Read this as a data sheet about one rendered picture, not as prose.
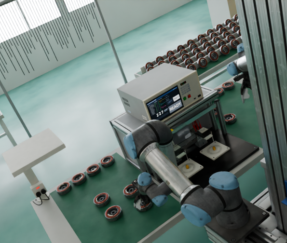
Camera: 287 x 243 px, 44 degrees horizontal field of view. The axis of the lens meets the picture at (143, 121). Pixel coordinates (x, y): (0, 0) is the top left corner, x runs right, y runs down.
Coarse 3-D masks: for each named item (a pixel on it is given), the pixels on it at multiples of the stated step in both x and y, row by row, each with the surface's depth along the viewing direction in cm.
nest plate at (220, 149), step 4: (212, 144) 256; (216, 144) 254; (220, 144) 253; (204, 148) 254; (208, 148) 253; (212, 148) 251; (216, 148) 250; (220, 148) 248; (224, 148) 247; (228, 148) 246; (200, 152) 253; (204, 152) 251; (208, 152) 249; (212, 152) 248; (216, 152) 246; (220, 152) 245; (224, 152) 245; (208, 156) 246; (212, 156) 244; (216, 156) 243
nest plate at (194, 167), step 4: (188, 160) 249; (192, 160) 247; (180, 164) 247; (184, 164) 246; (188, 164) 245; (192, 164) 243; (196, 164) 242; (180, 168) 244; (184, 168) 243; (192, 168) 240; (196, 168) 239; (200, 168) 237; (184, 172) 239; (188, 172) 238; (192, 172) 236; (196, 172) 237; (188, 176) 234
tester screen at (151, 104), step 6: (174, 90) 234; (162, 96) 230; (168, 96) 233; (174, 96) 235; (150, 102) 227; (156, 102) 229; (162, 102) 232; (174, 102) 237; (150, 108) 229; (156, 108) 231; (162, 108) 233; (168, 108) 236; (150, 114) 230; (162, 114) 235; (168, 114) 237
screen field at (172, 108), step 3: (177, 102) 238; (180, 102) 239; (171, 105) 236; (174, 105) 237; (177, 105) 239; (180, 105) 240; (171, 108) 237; (174, 108) 238; (177, 108) 239; (171, 111) 238
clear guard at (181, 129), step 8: (176, 128) 234; (184, 128) 231; (192, 128) 228; (176, 136) 226; (184, 136) 223; (192, 136) 222; (200, 136) 222; (176, 144) 219; (184, 144) 219; (200, 144) 220; (176, 152) 216; (184, 152) 217; (176, 160) 214
